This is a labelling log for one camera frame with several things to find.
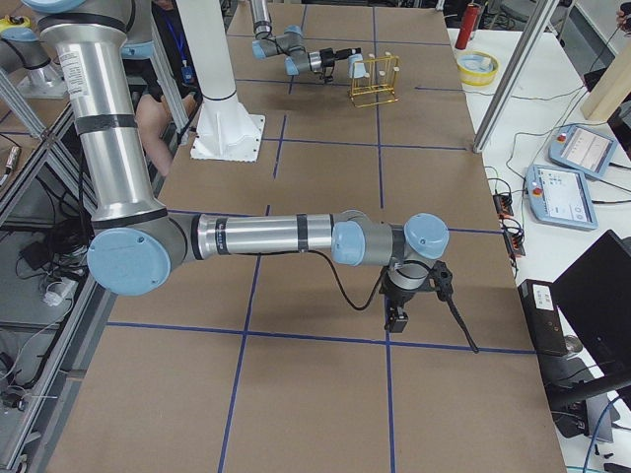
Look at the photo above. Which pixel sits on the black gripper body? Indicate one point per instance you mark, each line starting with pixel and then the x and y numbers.
pixel 397 298
pixel 326 55

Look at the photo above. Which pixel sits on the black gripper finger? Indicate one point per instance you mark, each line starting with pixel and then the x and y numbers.
pixel 351 51

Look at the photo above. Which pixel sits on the light blue plastic cup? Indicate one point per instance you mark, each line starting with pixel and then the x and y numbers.
pixel 356 66

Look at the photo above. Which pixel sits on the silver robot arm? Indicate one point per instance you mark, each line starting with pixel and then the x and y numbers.
pixel 139 243
pixel 291 45

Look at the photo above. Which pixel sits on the lower orange connector box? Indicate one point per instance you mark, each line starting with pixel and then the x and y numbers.
pixel 514 242

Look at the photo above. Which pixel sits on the orange connector box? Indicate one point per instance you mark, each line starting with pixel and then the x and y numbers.
pixel 514 242
pixel 503 204

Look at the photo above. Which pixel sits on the yellow tape roll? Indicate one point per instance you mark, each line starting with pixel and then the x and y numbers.
pixel 477 68

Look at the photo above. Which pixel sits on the red cylindrical bottle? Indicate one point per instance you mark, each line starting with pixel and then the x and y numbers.
pixel 467 24

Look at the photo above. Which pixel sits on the upper orange connector box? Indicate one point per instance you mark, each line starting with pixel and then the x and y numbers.
pixel 503 204

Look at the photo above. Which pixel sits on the black computer box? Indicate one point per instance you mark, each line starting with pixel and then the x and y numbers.
pixel 543 321

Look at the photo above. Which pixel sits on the lower teach pendant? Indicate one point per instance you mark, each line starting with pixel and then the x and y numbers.
pixel 560 197

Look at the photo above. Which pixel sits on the teach pendant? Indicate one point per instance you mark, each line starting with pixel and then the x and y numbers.
pixel 560 197
pixel 581 148

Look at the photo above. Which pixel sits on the seated person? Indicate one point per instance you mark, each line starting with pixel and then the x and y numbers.
pixel 152 112

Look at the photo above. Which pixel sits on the black monitor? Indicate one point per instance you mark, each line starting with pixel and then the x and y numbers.
pixel 593 294

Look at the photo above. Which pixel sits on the upper teach pendant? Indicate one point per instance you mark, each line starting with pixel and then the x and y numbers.
pixel 581 148

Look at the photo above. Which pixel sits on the wooden board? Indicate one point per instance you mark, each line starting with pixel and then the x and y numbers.
pixel 611 89

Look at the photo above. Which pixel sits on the white power strip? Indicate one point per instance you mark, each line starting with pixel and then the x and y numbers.
pixel 57 291

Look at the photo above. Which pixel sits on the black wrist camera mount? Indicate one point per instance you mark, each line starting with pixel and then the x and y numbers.
pixel 442 278

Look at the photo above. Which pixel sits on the gold wire cup holder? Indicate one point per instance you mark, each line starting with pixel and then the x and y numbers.
pixel 379 85

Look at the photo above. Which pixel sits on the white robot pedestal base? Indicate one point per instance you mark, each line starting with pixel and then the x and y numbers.
pixel 225 131

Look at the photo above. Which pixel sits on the aluminium frame post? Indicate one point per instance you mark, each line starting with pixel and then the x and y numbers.
pixel 535 26

